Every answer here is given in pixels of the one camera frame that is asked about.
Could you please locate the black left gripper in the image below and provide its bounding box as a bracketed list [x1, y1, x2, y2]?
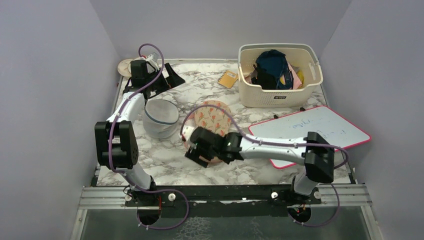
[145, 63, 185, 94]

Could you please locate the floral mesh laundry bag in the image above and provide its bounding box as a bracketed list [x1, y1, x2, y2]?
[182, 100, 231, 167]

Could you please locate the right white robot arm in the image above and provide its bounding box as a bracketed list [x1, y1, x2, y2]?
[180, 126, 335, 204]

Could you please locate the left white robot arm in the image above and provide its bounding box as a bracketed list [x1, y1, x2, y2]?
[94, 57, 185, 206]

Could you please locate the white cylindrical mesh bag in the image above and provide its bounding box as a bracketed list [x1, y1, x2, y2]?
[142, 99, 179, 139]

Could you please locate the cream plastic laundry basket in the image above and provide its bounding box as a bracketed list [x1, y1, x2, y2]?
[238, 43, 323, 108]

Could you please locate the rear round wooden coaster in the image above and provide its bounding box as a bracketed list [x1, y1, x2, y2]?
[117, 58, 131, 78]

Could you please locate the yellow spiral notebook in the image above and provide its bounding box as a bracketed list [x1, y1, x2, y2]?
[218, 70, 238, 89]

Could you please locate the black garment in basket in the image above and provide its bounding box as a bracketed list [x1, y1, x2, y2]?
[250, 70, 277, 90]

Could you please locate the dark blue garment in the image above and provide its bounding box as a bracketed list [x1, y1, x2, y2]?
[253, 49, 293, 90]

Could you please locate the pink garment in basket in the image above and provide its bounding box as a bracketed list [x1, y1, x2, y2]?
[288, 64, 303, 90]

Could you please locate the yellow garment in basket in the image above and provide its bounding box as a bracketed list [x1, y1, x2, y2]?
[296, 70, 305, 85]

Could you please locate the pink framed whiteboard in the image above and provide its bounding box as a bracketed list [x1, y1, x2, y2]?
[248, 105, 372, 170]

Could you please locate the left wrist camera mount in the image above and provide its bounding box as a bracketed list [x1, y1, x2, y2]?
[144, 52, 160, 73]

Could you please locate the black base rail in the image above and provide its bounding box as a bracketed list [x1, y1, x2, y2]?
[124, 184, 322, 219]

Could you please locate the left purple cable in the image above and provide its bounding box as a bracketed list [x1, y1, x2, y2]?
[106, 43, 190, 231]

